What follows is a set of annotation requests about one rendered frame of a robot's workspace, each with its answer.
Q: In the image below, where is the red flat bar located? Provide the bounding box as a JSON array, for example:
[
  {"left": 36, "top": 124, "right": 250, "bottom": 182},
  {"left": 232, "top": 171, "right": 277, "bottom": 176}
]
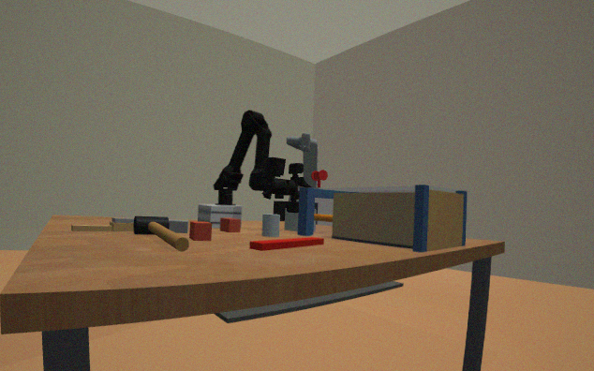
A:
[{"left": 250, "top": 238, "right": 324, "bottom": 251}]

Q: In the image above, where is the red cube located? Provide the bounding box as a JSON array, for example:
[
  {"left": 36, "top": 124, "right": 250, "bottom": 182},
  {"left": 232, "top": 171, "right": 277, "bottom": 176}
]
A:
[
  {"left": 220, "top": 217, "right": 241, "bottom": 232},
  {"left": 189, "top": 221, "right": 212, "bottom": 241}
]

